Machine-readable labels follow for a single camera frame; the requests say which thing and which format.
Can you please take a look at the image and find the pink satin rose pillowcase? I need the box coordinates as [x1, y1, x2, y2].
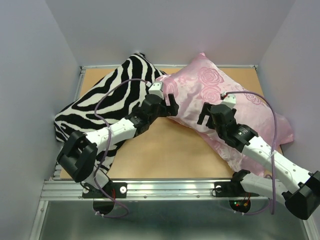
[157, 53, 294, 176]

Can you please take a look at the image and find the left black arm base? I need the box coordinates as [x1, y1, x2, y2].
[81, 180, 128, 200]

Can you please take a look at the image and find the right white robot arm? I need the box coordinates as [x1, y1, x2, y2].
[197, 102, 320, 220]

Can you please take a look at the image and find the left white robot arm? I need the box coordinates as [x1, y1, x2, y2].
[57, 93, 179, 199]

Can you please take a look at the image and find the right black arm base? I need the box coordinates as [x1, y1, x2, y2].
[211, 180, 259, 198]

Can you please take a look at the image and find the zebra striped pillow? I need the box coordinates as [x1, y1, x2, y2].
[53, 52, 169, 173]

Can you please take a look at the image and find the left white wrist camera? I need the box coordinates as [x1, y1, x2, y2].
[148, 81, 164, 99]

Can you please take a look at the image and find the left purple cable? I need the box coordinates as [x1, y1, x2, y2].
[93, 78, 156, 220]

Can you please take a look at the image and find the aluminium frame rail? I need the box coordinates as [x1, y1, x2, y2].
[39, 177, 276, 201]

